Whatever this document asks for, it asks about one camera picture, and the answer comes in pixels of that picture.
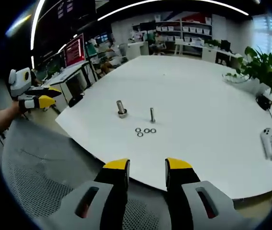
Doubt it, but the long white counter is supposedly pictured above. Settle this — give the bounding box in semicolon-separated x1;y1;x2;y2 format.
174;39;243;69

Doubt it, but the large steel threaded stud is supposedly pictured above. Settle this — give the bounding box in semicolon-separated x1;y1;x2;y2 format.
116;100;128;119

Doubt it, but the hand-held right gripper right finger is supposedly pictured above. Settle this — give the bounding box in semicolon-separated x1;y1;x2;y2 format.
165;157;251;230

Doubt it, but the shelf with white bins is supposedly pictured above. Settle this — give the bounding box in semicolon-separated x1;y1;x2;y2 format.
154;13;213;43

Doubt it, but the window with white blinds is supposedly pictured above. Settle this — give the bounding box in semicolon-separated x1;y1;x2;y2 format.
253;15;272;48

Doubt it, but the green office chair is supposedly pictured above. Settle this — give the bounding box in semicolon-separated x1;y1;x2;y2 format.
85;43;98;57

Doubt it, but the white low cabinet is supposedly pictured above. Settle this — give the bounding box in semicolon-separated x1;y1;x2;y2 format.
127;41;150;59

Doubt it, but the black computer mouse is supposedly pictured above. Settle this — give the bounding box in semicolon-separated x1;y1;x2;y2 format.
68;95;85;108

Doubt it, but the white side desk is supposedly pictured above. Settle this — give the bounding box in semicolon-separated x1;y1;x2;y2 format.
43;61;98;106

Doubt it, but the curved ceiling light strip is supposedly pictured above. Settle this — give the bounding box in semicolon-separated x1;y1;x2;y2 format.
30;0;46;51
97;0;249;22

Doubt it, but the monitor with red screen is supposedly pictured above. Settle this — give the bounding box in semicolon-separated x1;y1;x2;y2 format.
63;33;86;69

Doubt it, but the clear glass bowl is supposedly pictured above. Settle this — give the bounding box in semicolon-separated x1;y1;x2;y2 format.
223;71;247;83

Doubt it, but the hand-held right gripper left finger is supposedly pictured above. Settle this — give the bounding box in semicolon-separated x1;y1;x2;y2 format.
54;158;130;230

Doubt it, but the grey mesh office chair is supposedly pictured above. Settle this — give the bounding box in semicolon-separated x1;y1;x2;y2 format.
1;118;172;230

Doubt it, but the green potted plant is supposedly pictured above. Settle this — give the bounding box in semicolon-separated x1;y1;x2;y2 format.
225;46;272;98

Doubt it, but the black power adapter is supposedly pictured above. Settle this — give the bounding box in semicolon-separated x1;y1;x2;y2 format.
255;95;272;111

